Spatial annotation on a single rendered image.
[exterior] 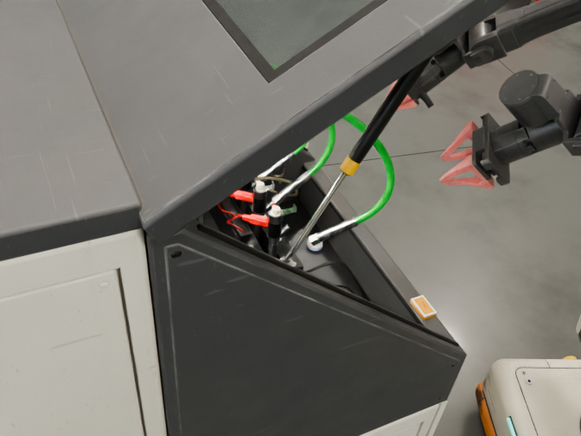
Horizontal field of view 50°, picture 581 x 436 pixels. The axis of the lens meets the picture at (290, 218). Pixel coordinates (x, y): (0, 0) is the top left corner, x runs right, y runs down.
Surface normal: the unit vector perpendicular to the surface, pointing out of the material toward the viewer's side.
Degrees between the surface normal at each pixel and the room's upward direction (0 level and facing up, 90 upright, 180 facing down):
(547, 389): 0
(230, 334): 90
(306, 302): 90
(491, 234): 0
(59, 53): 0
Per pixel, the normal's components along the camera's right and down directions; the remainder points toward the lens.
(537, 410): 0.07, -0.74
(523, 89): -0.69, -0.47
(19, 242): 0.41, 0.63
